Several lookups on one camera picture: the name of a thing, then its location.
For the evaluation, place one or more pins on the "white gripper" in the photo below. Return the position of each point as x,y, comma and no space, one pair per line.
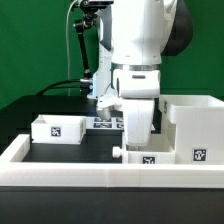
138,117

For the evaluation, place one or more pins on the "white front drawer tray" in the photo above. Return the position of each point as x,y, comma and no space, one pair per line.
158,151

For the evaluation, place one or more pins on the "white drawer tray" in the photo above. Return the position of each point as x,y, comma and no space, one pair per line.
58,129
158,151

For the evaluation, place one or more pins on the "white drawer cabinet box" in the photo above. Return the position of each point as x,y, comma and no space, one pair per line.
194,126

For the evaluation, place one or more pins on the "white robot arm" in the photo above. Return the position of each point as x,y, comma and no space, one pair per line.
134,36

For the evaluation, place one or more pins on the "white rear drawer tray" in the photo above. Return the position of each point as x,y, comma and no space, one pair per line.
58,129

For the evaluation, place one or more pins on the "white marker tag sheet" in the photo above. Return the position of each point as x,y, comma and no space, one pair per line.
114,123

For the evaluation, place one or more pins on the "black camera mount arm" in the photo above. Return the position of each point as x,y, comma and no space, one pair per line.
91,10

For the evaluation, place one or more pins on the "white workspace border frame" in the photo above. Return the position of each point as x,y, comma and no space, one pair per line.
14,171

